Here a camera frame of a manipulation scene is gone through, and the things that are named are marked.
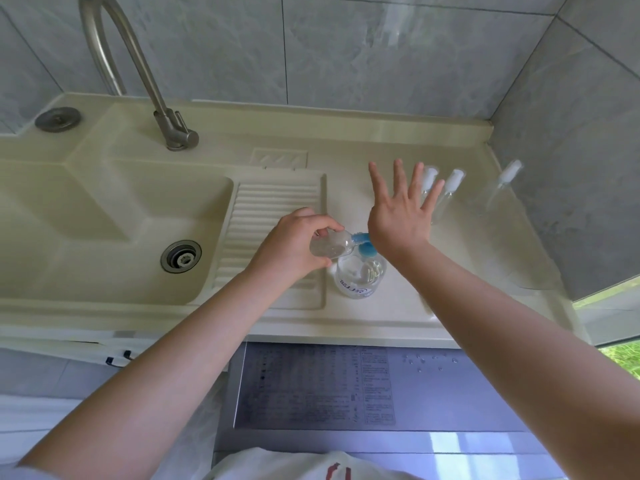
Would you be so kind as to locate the person's left hand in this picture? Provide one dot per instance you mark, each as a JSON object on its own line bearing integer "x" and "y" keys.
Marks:
{"x": 290, "y": 247}

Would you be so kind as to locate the person's right hand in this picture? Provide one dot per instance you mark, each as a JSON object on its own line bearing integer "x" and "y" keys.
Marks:
{"x": 402, "y": 222}

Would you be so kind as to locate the small clear bottle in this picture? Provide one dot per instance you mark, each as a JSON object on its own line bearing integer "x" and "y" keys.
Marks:
{"x": 335, "y": 244}
{"x": 430, "y": 177}
{"x": 492, "y": 199}
{"x": 450, "y": 187}

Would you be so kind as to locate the clear hand sanitizer pump bottle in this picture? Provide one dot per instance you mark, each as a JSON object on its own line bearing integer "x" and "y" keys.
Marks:
{"x": 360, "y": 274}

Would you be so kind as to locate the person's left forearm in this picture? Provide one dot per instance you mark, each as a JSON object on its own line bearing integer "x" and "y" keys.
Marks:
{"x": 145, "y": 374}

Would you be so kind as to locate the person's right forearm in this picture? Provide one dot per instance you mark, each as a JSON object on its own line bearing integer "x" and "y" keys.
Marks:
{"x": 520, "y": 349}

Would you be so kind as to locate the person's white shirt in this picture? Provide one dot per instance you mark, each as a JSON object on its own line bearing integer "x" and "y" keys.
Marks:
{"x": 290, "y": 468}

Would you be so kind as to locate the steel sink drain strainer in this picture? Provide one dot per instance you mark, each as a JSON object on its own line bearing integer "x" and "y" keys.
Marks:
{"x": 181, "y": 256}

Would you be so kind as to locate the grey washing machine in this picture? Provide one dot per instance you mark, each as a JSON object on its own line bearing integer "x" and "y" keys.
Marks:
{"x": 450, "y": 394}

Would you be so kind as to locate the cream sink with washboard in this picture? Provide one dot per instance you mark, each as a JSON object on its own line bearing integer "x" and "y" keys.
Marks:
{"x": 60, "y": 209}

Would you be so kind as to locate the curved steel faucet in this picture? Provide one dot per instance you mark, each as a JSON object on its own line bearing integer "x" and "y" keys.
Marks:
{"x": 145, "y": 64}

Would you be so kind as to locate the glass window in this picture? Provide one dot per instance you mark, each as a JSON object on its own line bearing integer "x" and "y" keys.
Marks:
{"x": 615, "y": 324}

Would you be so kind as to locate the white cabinet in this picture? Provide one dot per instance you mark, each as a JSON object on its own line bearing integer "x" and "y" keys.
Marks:
{"x": 50, "y": 344}

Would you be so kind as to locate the round steel hole cover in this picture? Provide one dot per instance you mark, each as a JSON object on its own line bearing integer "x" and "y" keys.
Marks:
{"x": 58, "y": 119}

